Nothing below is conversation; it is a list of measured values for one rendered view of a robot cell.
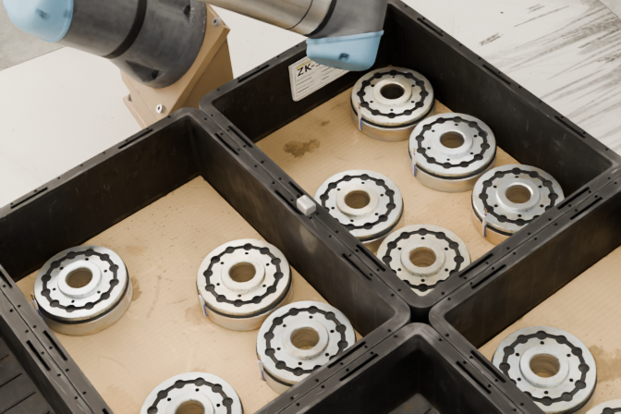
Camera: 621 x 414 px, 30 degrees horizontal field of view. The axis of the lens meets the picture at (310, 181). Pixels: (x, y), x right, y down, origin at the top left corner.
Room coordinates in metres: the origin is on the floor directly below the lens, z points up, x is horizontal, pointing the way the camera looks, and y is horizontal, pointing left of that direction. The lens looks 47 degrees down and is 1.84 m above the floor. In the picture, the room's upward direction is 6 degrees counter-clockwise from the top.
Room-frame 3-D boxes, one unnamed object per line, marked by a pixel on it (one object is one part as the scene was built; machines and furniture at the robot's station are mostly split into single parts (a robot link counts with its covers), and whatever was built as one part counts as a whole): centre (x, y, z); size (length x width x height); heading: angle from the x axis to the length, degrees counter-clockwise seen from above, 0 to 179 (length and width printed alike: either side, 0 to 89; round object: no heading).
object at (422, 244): (0.78, -0.11, 0.86); 0.05 x 0.05 x 0.01
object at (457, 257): (0.78, -0.11, 0.86); 0.10 x 0.10 x 0.01
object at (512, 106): (0.91, -0.11, 0.87); 0.40 x 0.30 x 0.11; 33
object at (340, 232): (0.91, -0.11, 0.92); 0.40 x 0.30 x 0.02; 33
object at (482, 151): (0.95, -0.17, 0.86); 0.10 x 0.10 x 0.01
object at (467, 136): (0.95, -0.17, 0.86); 0.05 x 0.05 x 0.01
